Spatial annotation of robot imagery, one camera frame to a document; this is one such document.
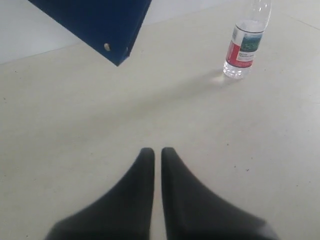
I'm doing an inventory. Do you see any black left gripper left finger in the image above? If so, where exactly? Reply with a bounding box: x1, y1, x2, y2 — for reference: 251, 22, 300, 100
46, 147, 155, 240

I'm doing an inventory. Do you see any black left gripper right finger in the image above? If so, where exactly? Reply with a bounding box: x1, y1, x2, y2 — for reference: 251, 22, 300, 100
161, 147, 279, 240

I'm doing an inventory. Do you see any clear plastic water bottle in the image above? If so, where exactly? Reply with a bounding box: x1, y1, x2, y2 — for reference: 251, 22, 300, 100
223, 0, 272, 79

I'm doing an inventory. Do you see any blue ring binder notebook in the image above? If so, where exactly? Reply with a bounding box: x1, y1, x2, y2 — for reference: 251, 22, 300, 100
31, 0, 152, 66

